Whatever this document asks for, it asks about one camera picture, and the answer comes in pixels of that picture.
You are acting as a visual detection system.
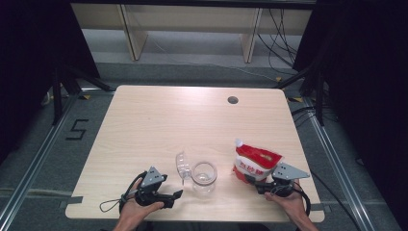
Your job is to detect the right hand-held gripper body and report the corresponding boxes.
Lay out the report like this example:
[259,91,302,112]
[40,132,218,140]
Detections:
[256,162,311,198]

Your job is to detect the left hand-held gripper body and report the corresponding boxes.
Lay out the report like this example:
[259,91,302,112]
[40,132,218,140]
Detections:
[134,166,168,208]

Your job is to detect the red and white sugar pouch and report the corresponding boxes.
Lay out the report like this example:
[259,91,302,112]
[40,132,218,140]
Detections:
[232,138,284,187]

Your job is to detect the clear hinged jar lid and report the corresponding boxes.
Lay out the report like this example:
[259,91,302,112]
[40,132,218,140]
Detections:
[174,151,193,187]

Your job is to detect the clear glass jar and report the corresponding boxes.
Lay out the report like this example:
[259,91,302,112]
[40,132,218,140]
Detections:
[191,160,218,195]

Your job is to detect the person's right hand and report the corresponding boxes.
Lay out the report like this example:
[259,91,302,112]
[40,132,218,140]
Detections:
[264,180,306,217]

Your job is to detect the person's left hand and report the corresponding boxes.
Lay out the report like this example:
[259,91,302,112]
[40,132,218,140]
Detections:
[119,179,166,227]

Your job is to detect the black metal stand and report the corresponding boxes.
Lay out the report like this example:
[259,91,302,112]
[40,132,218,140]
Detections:
[273,61,325,127]
[51,64,114,127]

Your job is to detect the grey tape strip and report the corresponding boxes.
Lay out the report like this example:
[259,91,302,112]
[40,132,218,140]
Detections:
[59,195,84,210]

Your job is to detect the black curtain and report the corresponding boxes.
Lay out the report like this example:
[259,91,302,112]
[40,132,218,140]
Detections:
[293,0,408,231]
[0,0,101,163]

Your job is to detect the beige wooden shelf unit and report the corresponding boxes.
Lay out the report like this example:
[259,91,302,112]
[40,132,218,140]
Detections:
[69,3,314,64]

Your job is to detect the black right gripper wrist cord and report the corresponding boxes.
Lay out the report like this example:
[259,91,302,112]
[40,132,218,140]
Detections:
[297,187,313,217]

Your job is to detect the black gripper wrist cord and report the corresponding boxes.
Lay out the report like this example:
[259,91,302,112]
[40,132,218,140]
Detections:
[297,187,313,217]
[98,170,148,215]

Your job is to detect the aluminium floor rail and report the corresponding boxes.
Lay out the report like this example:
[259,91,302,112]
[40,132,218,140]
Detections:
[302,95,370,231]
[0,92,79,227]

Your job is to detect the black left gripper wrist cord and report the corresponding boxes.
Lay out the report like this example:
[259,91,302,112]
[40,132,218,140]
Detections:
[98,170,148,215]

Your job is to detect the black floor cables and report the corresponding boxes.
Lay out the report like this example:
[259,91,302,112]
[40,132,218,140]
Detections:
[290,105,339,130]

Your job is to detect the thin white floor cable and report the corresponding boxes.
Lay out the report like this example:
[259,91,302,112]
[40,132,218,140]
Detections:
[150,35,281,82]

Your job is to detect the black hanging cables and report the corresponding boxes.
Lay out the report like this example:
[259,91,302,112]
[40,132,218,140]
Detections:
[256,8,300,77]

